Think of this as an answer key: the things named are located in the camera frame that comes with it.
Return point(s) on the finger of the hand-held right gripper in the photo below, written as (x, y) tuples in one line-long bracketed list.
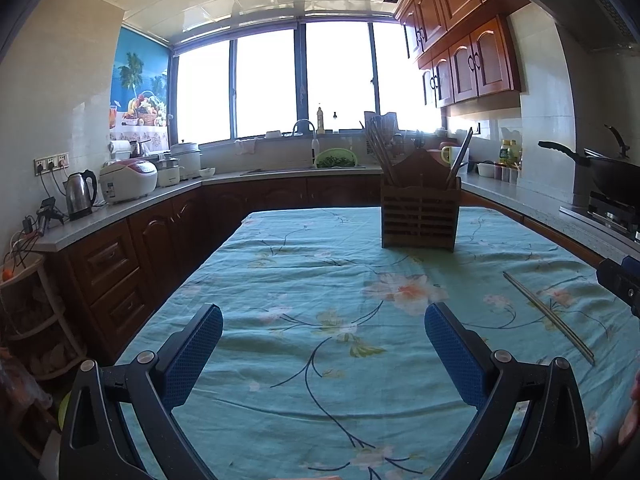
[(620, 280)]

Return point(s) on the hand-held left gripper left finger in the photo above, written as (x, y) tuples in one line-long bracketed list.
[(192, 355)]

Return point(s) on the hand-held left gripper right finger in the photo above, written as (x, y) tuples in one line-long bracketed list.
[(457, 355)]

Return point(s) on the wooden utensil holder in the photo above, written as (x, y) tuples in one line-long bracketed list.
[(420, 220)]

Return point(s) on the person's right hand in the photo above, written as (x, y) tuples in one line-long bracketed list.
[(634, 400)]

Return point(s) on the gas stove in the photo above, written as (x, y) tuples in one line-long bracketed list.
[(607, 215)]

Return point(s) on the black wok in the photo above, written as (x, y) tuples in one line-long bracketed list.
[(610, 175)]

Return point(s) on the dark wooden base cabinets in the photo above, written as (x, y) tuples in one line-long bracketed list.
[(150, 240)]

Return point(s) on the wok lid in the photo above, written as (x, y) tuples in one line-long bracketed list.
[(620, 147)]

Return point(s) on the teal floral tablecloth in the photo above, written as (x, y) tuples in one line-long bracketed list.
[(325, 285)]

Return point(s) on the row of spice jars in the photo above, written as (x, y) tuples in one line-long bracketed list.
[(506, 174)]

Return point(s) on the white corner shelf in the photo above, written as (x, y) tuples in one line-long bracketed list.
[(35, 320)]

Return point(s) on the clear condiment bottle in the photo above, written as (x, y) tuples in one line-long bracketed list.
[(516, 154)]

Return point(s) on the small white bowl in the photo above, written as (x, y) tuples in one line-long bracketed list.
[(485, 170)]

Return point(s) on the small white electric cooker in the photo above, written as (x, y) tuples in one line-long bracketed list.
[(167, 172)]

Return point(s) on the white red-lid rice cooker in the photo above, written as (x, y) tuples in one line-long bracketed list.
[(127, 182)]

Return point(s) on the steel electric kettle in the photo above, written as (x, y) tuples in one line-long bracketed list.
[(80, 197)]

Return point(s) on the large white rice cooker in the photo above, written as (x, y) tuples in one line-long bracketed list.
[(186, 160)]

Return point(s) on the black handheld device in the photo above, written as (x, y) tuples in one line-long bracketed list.
[(50, 212)]

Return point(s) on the pink basin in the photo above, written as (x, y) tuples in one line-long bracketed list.
[(448, 145)]

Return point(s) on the small metal pot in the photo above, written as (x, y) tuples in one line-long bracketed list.
[(137, 149)]

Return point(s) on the bundle of wooden chopsticks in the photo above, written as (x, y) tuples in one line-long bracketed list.
[(382, 155)]

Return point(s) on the white cloth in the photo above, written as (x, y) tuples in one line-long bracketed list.
[(246, 146)]

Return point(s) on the paper towel roll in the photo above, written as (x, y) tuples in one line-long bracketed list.
[(119, 151)]

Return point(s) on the kitchen tool crock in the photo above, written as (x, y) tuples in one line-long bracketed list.
[(417, 141)]

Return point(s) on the green colander with vegetables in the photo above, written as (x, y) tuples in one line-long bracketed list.
[(336, 159)]

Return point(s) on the curved kitchen faucet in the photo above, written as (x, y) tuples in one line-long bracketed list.
[(315, 147)]

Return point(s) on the wooden cutting boards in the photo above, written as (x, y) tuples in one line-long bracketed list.
[(392, 122)]

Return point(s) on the yellow liquid bottle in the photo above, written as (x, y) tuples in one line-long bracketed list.
[(320, 121)]

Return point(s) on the fruit and palm poster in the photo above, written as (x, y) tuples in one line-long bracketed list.
[(140, 85)]

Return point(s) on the steel range hood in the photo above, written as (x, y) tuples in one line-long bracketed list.
[(575, 5)]

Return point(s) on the large kitchen window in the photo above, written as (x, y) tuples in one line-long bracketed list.
[(265, 85)]

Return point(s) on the triple wall outlet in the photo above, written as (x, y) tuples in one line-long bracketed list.
[(50, 163)]

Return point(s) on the wooden wall cabinets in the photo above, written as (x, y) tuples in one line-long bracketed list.
[(465, 60)]

